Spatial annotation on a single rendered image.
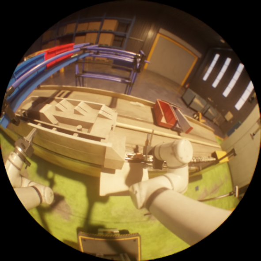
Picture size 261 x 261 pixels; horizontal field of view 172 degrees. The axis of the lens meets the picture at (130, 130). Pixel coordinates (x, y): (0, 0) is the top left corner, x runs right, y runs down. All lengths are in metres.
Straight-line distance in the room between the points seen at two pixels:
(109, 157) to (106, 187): 0.21
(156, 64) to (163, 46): 2.42
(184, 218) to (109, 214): 1.26
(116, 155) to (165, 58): 10.91
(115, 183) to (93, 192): 0.84
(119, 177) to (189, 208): 0.43
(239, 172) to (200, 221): 5.42
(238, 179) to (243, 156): 1.12
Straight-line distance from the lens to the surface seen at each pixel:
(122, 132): 0.73
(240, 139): 5.61
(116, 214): 1.40
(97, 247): 1.30
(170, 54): 11.24
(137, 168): 0.58
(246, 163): 5.51
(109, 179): 0.53
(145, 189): 0.26
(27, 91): 0.55
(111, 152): 0.37
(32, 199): 0.42
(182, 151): 0.30
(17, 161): 0.50
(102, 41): 9.60
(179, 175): 0.33
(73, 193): 1.41
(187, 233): 0.19
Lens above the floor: 1.33
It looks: 48 degrees down
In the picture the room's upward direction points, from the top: 24 degrees clockwise
